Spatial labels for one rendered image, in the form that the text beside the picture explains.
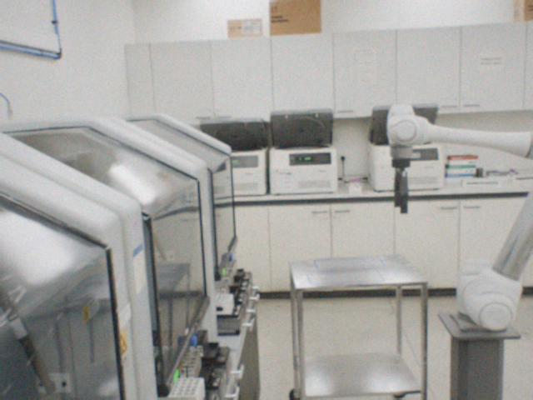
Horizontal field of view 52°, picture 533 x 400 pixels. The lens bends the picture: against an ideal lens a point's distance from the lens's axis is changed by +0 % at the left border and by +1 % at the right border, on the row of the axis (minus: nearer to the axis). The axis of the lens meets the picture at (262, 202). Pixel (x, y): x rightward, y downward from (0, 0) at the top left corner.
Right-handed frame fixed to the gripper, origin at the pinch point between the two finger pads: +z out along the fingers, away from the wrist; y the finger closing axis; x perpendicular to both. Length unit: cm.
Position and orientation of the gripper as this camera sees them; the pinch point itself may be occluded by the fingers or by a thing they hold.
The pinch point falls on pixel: (400, 207)
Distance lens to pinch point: 227.7
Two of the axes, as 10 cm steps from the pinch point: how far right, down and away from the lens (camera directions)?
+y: 0.7, -1.8, 9.8
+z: 0.4, 9.8, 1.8
